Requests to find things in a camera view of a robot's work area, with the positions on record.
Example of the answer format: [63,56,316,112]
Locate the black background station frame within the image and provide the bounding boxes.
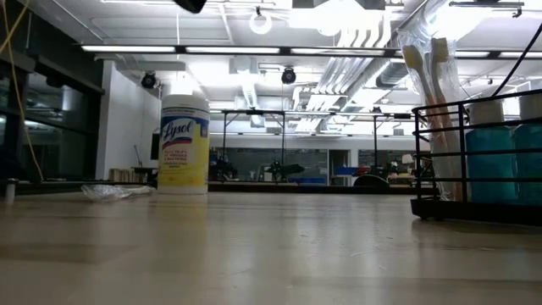
[371,112,414,177]
[219,108,289,183]

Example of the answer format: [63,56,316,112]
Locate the white ceiling pipe bundle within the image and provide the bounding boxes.
[291,12,395,132]

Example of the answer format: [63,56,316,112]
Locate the yellow Lysol wipes canister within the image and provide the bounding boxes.
[156,93,211,196]

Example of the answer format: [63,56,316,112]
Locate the small grey metal post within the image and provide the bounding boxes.
[4,177,19,204]

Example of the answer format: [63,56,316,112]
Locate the orange toothbrush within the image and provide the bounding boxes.
[401,44,452,202]
[429,36,465,202]

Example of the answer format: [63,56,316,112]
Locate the black wire caddy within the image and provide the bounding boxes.
[409,88,542,228]

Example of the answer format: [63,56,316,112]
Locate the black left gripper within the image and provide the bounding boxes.
[172,0,208,14]

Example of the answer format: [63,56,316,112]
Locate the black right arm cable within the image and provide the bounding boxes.
[490,23,542,97]

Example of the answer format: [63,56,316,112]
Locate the yellow hanging cable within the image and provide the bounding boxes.
[0,0,46,181]

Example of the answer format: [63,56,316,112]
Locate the white ring ceiling lamp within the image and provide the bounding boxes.
[248,11,274,36]

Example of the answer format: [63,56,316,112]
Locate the ribbed silver air duct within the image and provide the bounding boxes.
[374,61,410,90]

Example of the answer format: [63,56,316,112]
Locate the black aluminium table frame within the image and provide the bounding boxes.
[0,177,424,197]

